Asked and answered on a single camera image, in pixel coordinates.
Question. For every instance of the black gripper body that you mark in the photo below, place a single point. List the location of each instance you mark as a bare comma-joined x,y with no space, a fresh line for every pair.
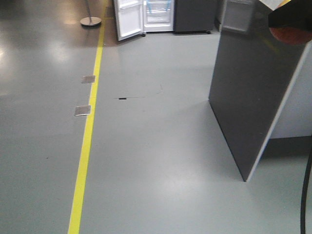
295,13

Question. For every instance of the red yellow apple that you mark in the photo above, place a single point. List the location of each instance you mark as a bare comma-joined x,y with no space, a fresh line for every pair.
291,36

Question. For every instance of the white fridge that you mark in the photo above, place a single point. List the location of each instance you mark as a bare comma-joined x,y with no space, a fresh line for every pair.
138,17

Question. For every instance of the silver sign stand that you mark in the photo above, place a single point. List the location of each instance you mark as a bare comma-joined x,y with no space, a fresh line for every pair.
90,21

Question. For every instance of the grey cabinet side panel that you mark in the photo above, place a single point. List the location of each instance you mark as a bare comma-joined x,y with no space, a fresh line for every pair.
253,76

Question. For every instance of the metal floor plate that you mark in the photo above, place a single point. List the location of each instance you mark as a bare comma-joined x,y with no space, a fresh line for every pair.
88,79
82,110

